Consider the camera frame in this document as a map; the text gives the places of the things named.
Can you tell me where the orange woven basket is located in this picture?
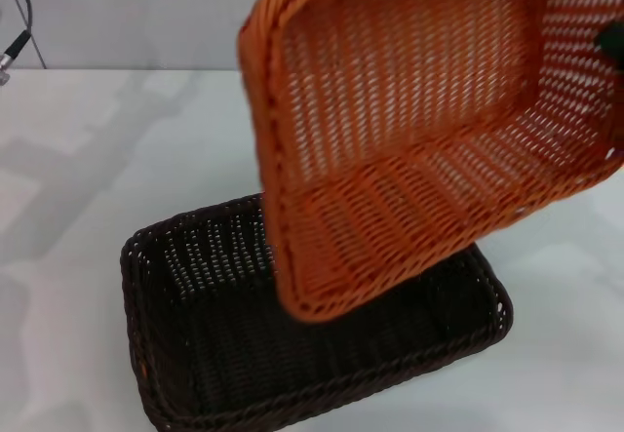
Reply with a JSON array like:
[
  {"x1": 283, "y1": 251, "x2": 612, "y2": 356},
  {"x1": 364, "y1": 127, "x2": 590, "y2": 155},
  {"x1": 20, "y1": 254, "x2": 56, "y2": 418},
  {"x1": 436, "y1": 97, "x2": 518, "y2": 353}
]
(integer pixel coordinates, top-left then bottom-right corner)
[{"x1": 236, "y1": 0, "x2": 624, "y2": 325}]

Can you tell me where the dark brown woven basket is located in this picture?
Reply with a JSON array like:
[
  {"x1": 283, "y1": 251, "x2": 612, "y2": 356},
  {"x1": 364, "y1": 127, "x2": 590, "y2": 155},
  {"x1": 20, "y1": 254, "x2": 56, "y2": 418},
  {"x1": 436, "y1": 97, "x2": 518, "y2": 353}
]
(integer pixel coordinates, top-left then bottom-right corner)
[{"x1": 120, "y1": 192, "x2": 514, "y2": 432}]

